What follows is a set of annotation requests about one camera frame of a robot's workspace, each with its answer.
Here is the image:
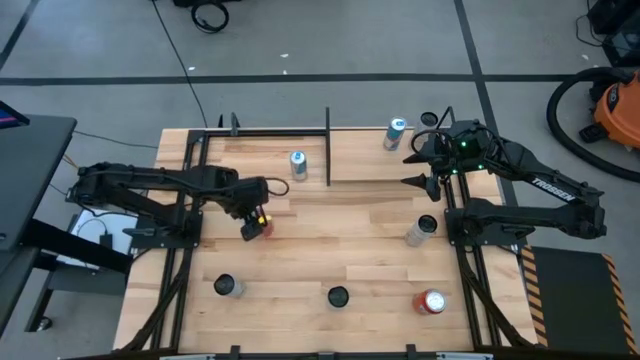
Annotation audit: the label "white beverage can black lid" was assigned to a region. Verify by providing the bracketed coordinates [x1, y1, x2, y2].
[213, 272, 246, 300]

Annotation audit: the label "coiled black cable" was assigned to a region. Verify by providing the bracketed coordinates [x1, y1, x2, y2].
[189, 0, 231, 35]

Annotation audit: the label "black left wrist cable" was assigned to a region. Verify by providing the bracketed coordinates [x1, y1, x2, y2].
[263, 175, 292, 198]

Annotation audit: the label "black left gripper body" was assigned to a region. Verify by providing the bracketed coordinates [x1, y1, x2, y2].
[224, 174, 272, 222]

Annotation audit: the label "thin black floor cable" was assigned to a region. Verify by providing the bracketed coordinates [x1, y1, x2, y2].
[73, 130, 160, 150]

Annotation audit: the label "white yellow-print beverage can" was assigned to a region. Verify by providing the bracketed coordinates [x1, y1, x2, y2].
[410, 110, 440, 151]

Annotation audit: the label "black mat hazard stripes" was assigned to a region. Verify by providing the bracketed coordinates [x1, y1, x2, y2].
[519, 244, 640, 357]

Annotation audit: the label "dark display screen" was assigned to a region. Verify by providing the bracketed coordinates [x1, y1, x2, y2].
[0, 99, 30, 130]

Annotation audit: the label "white Celsius Tropical Vibe can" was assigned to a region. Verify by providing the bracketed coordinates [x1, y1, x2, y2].
[403, 213, 439, 248]

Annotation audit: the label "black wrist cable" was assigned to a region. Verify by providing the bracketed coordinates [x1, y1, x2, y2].
[409, 127, 454, 155]
[263, 175, 292, 198]

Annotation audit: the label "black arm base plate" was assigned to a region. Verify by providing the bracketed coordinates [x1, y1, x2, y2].
[444, 207, 536, 247]
[123, 209, 204, 250]

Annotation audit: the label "black desk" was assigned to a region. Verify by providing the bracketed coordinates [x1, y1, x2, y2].
[0, 113, 134, 341]

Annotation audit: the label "black divider post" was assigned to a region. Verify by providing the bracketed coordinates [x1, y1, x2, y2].
[324, 106, 332, 187]

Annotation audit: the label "white paper sheet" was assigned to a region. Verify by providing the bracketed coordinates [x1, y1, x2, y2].
[56, 208, 140, 271]

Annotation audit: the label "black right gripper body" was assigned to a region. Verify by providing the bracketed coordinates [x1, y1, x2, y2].
[428, 119, 496, 177]

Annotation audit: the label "blue silver Red Bull can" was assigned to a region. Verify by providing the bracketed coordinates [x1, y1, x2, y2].
[289, 150, 309, 182]
[382, 116, 408, 152]

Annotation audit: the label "raised wooden shelf board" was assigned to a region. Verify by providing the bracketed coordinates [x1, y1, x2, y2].
[329, 127, 446, 182]

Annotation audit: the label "white blue Celsius Arctic can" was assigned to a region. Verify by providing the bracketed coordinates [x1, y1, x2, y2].
[327, 285, 351, 309]

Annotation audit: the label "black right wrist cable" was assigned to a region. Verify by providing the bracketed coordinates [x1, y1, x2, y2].
[409, 127, 454, 155]

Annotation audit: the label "long black floor cable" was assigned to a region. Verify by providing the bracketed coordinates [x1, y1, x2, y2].
[151, 0, 209, 129]

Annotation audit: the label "black slanted frame strut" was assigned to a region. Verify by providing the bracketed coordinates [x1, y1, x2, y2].
[434, 105, 457, 132]

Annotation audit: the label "black equipment case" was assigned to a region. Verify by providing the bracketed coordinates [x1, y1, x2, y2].
[587, 0, 640, 69]

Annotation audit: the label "orange shop vacuum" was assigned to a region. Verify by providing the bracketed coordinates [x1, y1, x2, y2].
[545, 66, 640, 182]
[579, 69, 640, 151]

